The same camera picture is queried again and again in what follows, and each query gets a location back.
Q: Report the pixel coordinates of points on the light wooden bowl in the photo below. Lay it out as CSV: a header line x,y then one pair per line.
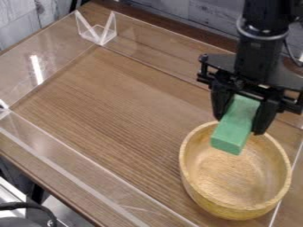
x,y
236,187

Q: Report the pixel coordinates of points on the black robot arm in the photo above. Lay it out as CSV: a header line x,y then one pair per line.
x,y
268,17

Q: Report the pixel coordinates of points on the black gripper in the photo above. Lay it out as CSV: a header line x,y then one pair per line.
x,y
255,74

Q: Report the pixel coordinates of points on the clear acrylic wall enclosure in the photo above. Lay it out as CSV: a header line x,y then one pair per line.
x,y
95,119

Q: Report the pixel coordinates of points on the clear acrylic corner bracket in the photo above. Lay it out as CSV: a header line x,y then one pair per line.
x,y
97,34

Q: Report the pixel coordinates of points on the green rectangular block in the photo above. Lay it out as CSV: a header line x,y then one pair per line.
x,y
233,128

